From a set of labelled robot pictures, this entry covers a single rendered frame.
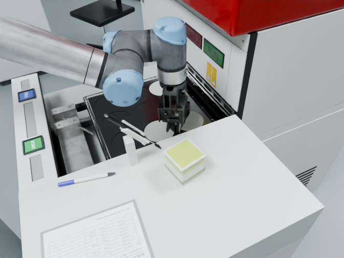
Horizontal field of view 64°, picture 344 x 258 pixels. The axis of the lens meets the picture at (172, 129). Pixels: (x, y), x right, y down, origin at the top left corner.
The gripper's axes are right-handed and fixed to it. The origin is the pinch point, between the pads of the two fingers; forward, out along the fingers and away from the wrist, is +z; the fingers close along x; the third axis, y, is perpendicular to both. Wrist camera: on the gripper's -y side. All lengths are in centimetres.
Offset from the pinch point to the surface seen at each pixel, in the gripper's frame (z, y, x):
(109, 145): 1.3, 9.2, -19.5
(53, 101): 9, -19, -55
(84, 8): 40, -193, -121
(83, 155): 3.3, 12.4, -27.2
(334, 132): 27, -33, 64
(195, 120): 1.3, -5.5, 5.7
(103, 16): 40, -178, -96
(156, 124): 1.3, -2.2, -7.0
